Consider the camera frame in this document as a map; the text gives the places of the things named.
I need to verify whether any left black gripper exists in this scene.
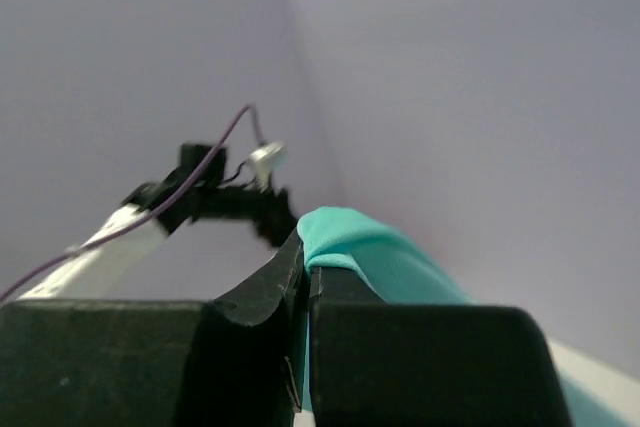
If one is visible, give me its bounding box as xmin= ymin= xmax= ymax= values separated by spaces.
xmin=189 ymin=181 xmax=301 ymax=249

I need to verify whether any teal t shirt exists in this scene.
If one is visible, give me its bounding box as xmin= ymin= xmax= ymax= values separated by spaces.
xmin=296 ymin=205 xmax=636 ymax=427

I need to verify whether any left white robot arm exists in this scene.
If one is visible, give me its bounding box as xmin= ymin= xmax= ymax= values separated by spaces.
xmin=1 ymin=142 xmax=297 ymax=302

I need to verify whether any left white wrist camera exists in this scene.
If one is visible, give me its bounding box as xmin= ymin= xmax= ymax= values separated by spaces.
xmin=248 ymin=141 xmax=285 ymax=190

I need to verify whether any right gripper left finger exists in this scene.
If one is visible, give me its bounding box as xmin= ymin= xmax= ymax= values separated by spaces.
xmin=1 ymin=235 xmax=306 ymax=426

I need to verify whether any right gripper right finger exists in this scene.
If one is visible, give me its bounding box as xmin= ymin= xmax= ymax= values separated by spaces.
xmin=309 ymin=268 xmax=571 ymax=426

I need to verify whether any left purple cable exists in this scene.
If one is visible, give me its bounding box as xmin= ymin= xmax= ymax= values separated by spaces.
xmin=0 ymin=103 xmax=266 ymax=301

